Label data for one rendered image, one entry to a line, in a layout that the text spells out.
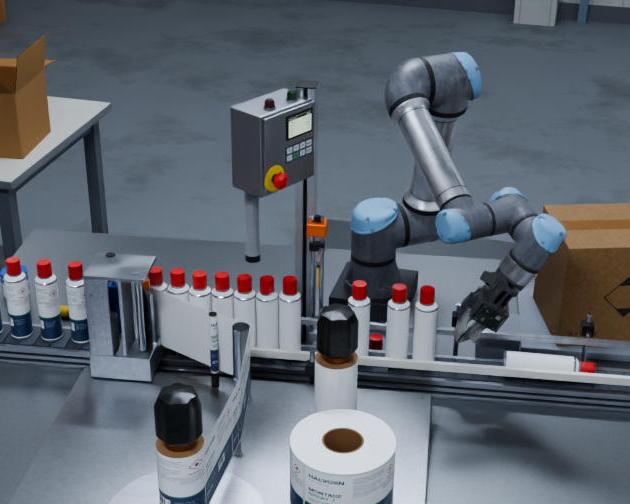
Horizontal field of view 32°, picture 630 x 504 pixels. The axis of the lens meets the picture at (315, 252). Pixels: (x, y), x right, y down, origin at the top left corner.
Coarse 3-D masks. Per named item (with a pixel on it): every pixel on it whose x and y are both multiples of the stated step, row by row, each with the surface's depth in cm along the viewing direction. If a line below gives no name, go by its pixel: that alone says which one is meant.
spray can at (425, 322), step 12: (420, 288) 249; (432, 288) 248; (420, 300) 249; (432, 300) 249; (420, 312) 249; (432, 312) 249; (420, 324) 250; (432, 324) 250; (420, 336) 252; (432, 336) 252; (420, 348) 253; (432, 348) 254; (432, 360) 256
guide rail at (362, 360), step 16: (256, 352) 257; (272, 352) 256; (288, 352) 256; (304, 352) 256; (416, 368) 253; (432, 368) 253; (448, 368) 252; (464, 368) 252; (480, 368) 251; (496, 368) 251; (512, 368) 251; (528, 368) 251; (624, 384) 248
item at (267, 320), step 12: (264, 276) 253; (264, 288) 251; (264, 300) 252; (276, 300) 253; (264, 312) 253; (276, 312) 255; (264, 324) 255; (276, 324) 256; (264, 336) 256; (276, 336) 258; (276, 348) 259
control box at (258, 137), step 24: (264, 96) 245; (240, 120) 238; (264, 120) 234; (240, 144) 241; (264, 144) 236; (288, 144) 242; (240, 168) 243; (264, 168) 239; (288, 168) 245; (312, 168) 251; (264, 192) 242
